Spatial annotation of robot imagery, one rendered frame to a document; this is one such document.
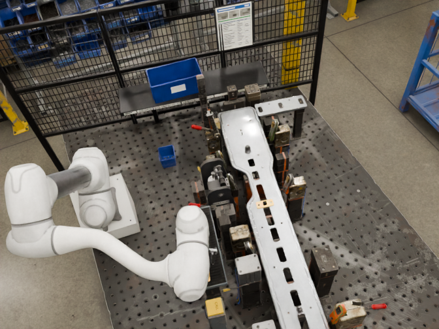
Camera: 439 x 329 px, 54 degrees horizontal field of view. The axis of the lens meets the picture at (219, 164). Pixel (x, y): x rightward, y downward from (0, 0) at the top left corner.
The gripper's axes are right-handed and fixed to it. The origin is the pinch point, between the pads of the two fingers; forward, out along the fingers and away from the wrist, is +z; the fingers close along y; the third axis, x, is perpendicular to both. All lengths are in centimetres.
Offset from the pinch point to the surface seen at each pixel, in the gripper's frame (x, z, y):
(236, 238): 17.1, 12.5, 14.5
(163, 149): 101, 44, -21
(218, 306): -14.6, 4.3, 4.0
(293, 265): 4.7, 20.4, 37.8
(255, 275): -0.3, 14.4, 20.4
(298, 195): 43, 25, 49
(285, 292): -6.9, 20.4, 31.8
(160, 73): 131, 10, -16
